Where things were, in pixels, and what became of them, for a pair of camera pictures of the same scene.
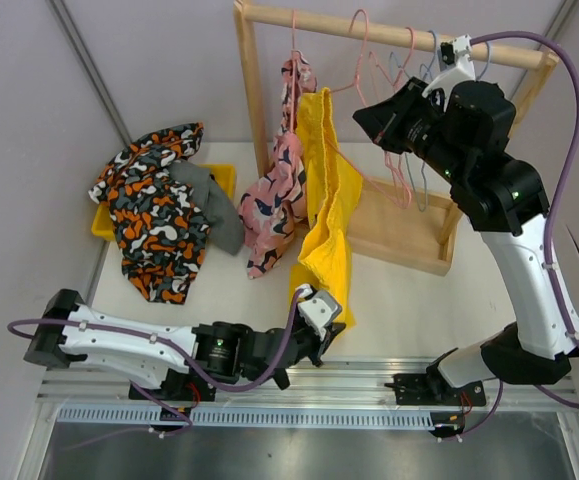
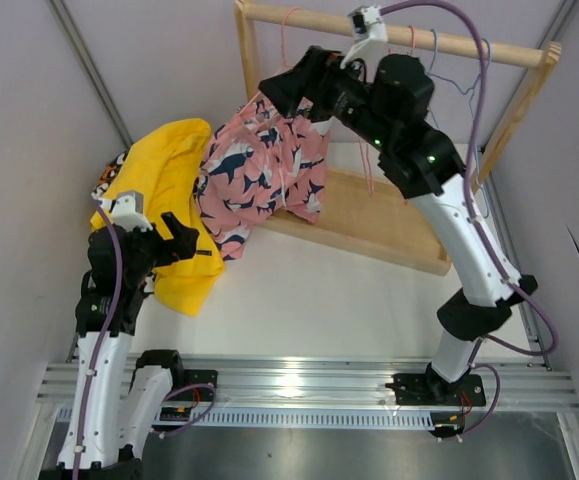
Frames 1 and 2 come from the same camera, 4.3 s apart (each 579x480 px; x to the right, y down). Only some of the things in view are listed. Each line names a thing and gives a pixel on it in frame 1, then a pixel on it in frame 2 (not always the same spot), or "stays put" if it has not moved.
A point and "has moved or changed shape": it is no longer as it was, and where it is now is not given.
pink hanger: x=396 y=83 has moved or changed shape
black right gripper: x=392 y=115 to x=315 y=77
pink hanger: x=294 y=54 to x=284 y=65
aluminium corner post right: x=559 y=20 stays put
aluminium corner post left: x=65 y=21 stays put
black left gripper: x=319 y=345 to x=180 y=247
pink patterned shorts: x=274 y=213 has moved or changed shape
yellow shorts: x=332 y=186 to x=163 y=168
